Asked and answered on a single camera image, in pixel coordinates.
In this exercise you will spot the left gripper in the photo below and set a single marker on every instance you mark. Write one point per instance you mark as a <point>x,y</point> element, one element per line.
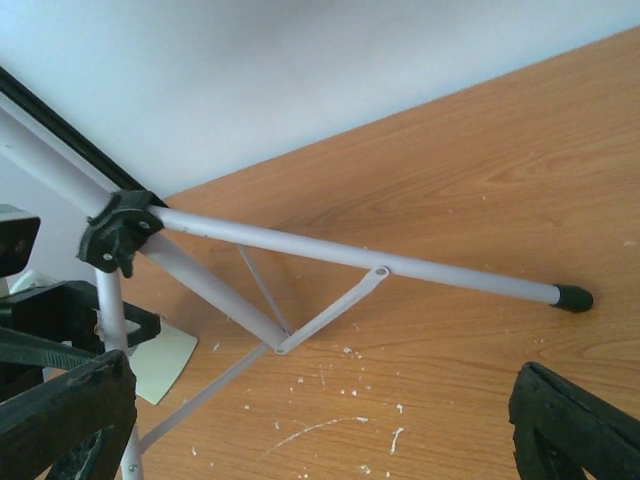
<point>47,327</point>

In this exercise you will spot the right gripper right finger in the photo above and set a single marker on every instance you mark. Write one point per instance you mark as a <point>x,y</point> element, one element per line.
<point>562,431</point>

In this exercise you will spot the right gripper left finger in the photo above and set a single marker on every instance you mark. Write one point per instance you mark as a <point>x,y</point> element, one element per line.
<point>75,426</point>

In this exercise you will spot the white metronome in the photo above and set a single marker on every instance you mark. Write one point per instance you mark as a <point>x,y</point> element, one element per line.
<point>158,363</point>

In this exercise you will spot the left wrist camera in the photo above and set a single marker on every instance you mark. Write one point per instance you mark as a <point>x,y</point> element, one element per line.
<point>18,232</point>

